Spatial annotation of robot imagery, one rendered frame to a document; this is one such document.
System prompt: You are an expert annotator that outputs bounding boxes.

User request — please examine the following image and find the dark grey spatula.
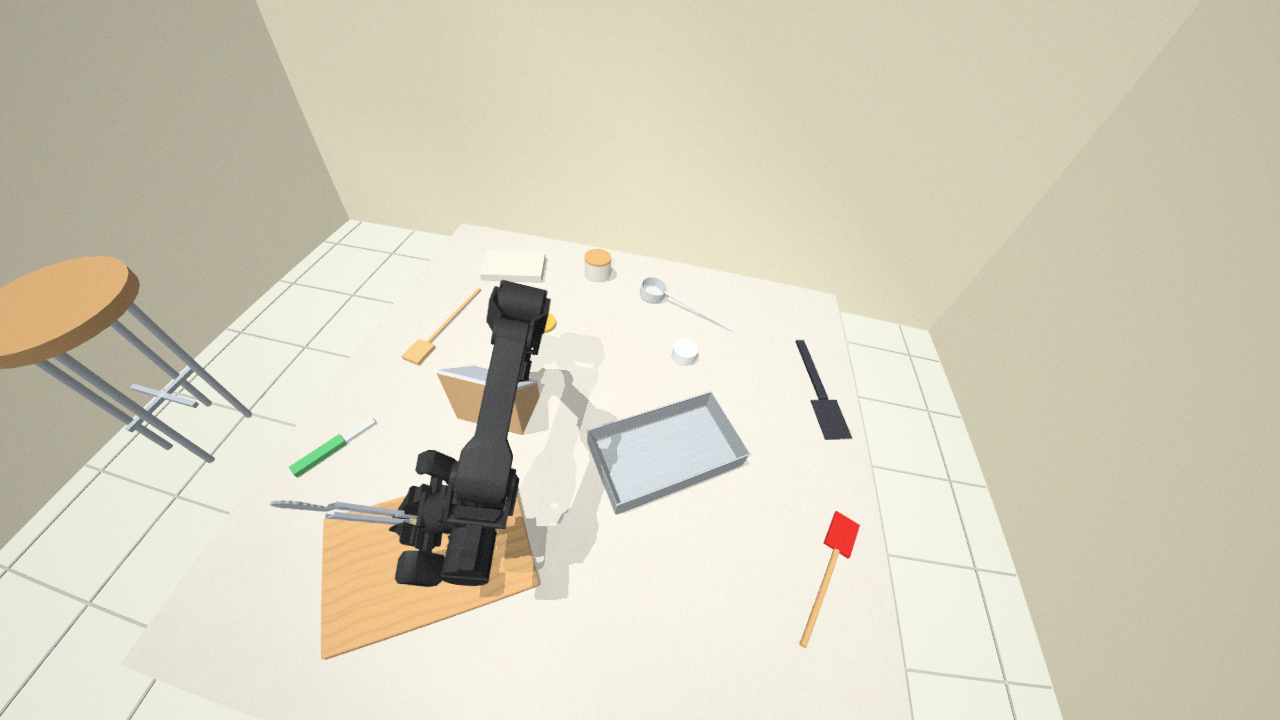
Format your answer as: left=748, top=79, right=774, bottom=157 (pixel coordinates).
left=796, top=340, right=852, bottom=439

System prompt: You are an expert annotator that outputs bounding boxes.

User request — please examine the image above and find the grey saucepan with long handle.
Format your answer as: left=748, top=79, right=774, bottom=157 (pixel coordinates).
left=639, top=277, right=736, bottom=333

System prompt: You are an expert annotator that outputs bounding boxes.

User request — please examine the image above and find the white short cylinder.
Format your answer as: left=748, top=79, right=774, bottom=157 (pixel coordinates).
left=672, top=340, right=698, bottom=366

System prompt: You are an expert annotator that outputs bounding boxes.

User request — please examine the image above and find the tan wooden spatula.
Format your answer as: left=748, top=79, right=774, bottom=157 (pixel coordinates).
left=401, top=287, right=481, bottom=366

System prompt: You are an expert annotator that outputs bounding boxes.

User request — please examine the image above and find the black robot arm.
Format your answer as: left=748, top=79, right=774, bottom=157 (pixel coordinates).
left=440, top=279, right=550, bottom=587

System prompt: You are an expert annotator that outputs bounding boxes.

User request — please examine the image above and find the grey canister with wooden lid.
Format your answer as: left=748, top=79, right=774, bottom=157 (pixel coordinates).
left=584, top=249, right=611, bottom=282

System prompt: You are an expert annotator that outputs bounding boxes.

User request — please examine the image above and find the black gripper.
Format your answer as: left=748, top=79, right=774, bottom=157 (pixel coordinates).
left=388, top=450, right=457, bottom=587

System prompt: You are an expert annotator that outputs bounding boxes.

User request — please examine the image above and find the red spatula with wooden handle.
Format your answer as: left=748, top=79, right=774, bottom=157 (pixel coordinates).
left=800, top=511, right=860, bottom=648

